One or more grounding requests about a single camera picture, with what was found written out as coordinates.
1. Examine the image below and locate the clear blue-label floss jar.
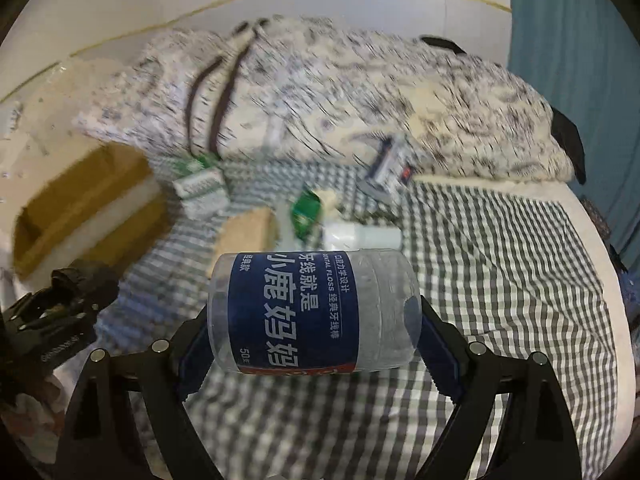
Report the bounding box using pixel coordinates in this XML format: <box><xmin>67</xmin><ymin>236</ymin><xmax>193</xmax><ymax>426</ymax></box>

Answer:
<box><xmin>207</xmin><ymin>249</ymin><xmax>422</xmax><ymax>375</ymax></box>

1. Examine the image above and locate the tan paper box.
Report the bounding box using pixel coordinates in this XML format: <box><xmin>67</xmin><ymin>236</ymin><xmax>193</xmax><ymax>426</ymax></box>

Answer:
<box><xmin>207</xmin><ymin>207</ymin><xmax>279</xmax><ymax>278</ymax></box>

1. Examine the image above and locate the white plastic bottle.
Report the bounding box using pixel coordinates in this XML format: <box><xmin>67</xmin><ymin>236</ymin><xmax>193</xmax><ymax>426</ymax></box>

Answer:
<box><xmin>322</xmin><ymin>221</ymin><xmax>402</xmax><ymax>252</ymax></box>

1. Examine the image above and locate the brown cardboard box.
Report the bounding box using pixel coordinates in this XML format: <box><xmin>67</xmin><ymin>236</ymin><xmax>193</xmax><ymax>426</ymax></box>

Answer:
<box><xmin>11</xmin><ymin>143</ymin><xmax>170</xmax><ymax>290</ymax></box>

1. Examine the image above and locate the green checked cloth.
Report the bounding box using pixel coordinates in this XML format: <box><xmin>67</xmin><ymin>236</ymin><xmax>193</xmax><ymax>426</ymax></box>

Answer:
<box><xmin>94</xmin><ymin>154</ymin><xmax>622</xmax><ymax>480</ymax></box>

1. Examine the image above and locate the green white medicine box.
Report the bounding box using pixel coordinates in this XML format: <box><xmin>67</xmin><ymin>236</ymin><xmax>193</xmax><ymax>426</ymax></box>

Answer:
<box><xmin>172</xmin><ymin>155</ymin><xmax>230</xmax><ymax>220</ymax></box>

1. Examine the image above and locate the white mattress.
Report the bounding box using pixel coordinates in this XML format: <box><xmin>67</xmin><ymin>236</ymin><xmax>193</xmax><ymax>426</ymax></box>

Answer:
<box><xmin>414</xmin><ymin>174</ymin><xmax>636</xmax><ymax>462</ymax></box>

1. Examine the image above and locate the black garment behind duvet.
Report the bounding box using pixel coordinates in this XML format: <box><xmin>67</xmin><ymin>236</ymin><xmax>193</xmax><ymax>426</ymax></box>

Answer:
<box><xmin>551</xmin><ymin>107</ymin><xmax>587</xmax><ymax>185</ymax></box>

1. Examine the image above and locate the floral folded duvet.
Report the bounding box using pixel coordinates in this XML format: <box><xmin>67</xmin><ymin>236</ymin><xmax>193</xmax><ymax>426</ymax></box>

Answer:
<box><xmin>75</xmin><ymin>16</ymin><xmax>574</xmax><ymax>182</ymax></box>

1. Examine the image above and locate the teal curtain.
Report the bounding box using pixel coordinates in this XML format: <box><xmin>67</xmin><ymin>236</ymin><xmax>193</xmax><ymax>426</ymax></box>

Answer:
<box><xmin>509</xmin><ymin>0</ymin><xmax>639</xmax><ymax>270</ymax></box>

